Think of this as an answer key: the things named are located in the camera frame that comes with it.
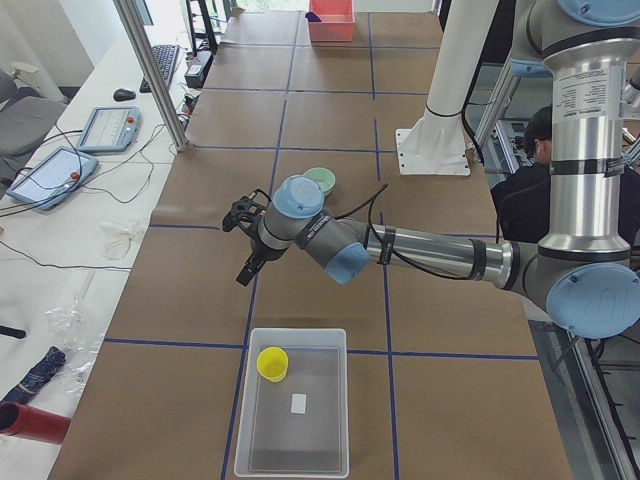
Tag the purple cloth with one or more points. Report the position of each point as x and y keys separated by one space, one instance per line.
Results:
x=313 y=17

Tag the white pedestal base plate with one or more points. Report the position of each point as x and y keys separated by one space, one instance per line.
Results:
x=432 y=152

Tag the seated person in black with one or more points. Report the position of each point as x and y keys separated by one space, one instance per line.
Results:
x=522 y=201

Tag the black keyboard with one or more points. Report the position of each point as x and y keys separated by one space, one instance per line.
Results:
x=166 y=57

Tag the crumpled white tissue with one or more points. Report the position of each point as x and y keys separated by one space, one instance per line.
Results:
x=118 y=238

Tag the white camera pedestal column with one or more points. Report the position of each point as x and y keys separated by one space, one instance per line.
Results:
x=474 y=32

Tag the black computer box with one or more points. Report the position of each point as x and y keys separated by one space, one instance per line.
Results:
x=198 y=69

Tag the yellow plastic cup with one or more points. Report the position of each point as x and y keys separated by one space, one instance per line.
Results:
x=272 y=364

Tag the aluminium frame post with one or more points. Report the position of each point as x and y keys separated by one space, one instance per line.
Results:
x=136 y=33

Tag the near teach pendant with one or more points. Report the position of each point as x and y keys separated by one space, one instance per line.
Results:
x=51 y=181

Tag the light green bowl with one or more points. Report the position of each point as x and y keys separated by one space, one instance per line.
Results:
x=324 y=177

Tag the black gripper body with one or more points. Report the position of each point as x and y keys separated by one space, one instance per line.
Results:
x=263 y=252

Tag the clear plastic bin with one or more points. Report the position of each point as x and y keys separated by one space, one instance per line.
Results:
x=296 y=427

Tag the grey office chair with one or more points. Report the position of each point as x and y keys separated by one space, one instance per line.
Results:
x=25 y=123

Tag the folded dark blue umbrella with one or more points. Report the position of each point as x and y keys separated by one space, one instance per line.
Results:
x=37 y=377

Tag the black computer mouse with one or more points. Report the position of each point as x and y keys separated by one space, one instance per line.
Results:
x=123 y=94

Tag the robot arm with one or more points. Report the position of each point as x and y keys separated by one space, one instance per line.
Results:
x=338 y=105

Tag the far teach pendant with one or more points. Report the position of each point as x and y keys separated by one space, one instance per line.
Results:
x=110 y=130

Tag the teach pendant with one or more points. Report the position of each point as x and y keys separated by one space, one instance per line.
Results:
x=51 y=181
x=110 y=130

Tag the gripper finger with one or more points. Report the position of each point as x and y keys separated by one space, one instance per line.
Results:
x=249 y=271

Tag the red cylinder bottle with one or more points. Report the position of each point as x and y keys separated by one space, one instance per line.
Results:
x=26 y=422

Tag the pink plastic bin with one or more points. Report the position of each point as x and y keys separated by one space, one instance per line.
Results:
x=337 y=23

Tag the clear plastic wrap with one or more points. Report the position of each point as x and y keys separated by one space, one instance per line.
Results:
x=77 y=333

